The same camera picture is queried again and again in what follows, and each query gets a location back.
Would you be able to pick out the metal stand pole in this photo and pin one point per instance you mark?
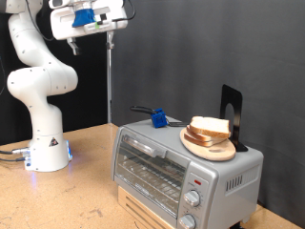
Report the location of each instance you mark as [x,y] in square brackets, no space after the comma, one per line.
[109,89]

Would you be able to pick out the white bread slice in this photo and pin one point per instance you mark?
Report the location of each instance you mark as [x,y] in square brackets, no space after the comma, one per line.
[198,136]
[194,141]
[209,125]

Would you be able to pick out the silver oven knob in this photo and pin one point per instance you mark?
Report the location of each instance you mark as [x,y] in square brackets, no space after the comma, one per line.
[191,198]
[187,221]

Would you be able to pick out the silver toaster oven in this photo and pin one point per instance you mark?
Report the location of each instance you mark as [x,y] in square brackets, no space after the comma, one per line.
[222,178]

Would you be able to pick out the metal spatula with blue block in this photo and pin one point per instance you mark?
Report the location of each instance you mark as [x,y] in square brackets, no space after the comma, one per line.
[158,118]

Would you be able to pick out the round wooden board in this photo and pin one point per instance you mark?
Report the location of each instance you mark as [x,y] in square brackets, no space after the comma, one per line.
[216,153]

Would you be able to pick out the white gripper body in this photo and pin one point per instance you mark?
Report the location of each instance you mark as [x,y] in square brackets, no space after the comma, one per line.
[108,22]

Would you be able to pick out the black metal bookend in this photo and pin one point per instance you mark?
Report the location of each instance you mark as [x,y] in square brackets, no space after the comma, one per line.
[229,95]

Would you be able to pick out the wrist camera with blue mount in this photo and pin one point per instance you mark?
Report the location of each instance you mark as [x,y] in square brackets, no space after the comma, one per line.
[83,17]

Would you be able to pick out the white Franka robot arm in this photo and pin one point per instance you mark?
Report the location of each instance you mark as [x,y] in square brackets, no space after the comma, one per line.
[41,79]

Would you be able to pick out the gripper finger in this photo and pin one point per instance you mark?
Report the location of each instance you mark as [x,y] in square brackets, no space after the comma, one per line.
[73,46]
[110,39]

